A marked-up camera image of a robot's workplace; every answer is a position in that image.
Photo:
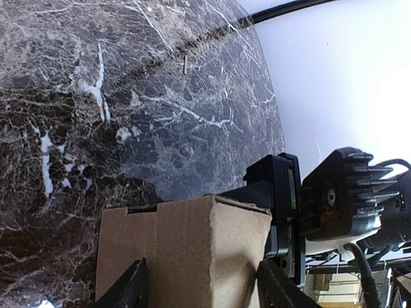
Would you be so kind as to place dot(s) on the brown cardboard box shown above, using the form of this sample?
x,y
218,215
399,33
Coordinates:
x,y
200,252

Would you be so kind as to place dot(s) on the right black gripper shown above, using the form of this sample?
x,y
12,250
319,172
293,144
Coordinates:
x,y
274,183

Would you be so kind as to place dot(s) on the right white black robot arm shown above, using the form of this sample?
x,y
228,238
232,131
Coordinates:
x,y
341,201

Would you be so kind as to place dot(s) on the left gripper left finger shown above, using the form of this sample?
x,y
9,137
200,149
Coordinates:
x,y
130,290

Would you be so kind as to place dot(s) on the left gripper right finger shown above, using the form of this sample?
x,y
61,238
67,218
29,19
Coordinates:
x,y
275,289

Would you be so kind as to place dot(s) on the right black frame post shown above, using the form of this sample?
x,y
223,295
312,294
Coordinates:
x,y
284,9

